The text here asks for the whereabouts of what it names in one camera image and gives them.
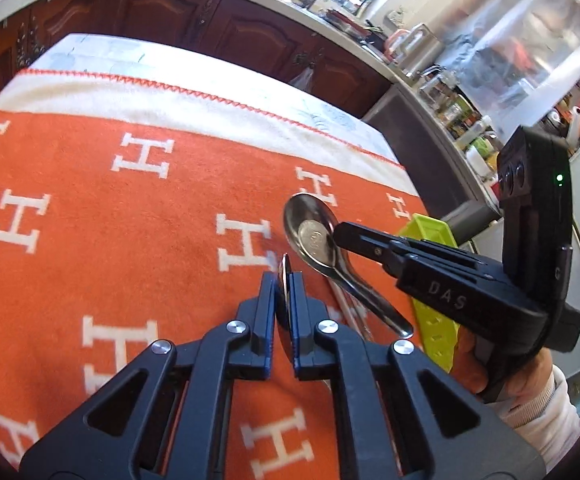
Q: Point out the large steel soup spoon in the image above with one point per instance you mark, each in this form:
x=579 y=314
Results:
x=309 y=228

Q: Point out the person's right hand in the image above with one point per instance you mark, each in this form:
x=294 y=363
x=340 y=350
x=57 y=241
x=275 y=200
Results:
x=523 y=386

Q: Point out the steel electric kettle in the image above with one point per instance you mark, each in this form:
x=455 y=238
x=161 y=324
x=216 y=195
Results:
x=413 y=51

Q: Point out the grey storage cabinet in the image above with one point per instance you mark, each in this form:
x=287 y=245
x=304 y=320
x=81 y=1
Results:
x=446 y=184

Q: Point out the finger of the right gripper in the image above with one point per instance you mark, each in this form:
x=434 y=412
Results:
x=370 y=244

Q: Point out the orange H-pattern table cloth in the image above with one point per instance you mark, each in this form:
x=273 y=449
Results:
x=133 y=210

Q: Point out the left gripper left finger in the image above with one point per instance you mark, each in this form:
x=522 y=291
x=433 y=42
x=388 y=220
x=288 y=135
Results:
x=166 y=414

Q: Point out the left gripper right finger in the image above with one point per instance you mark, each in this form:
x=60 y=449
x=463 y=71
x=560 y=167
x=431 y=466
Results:
x=397 y=414

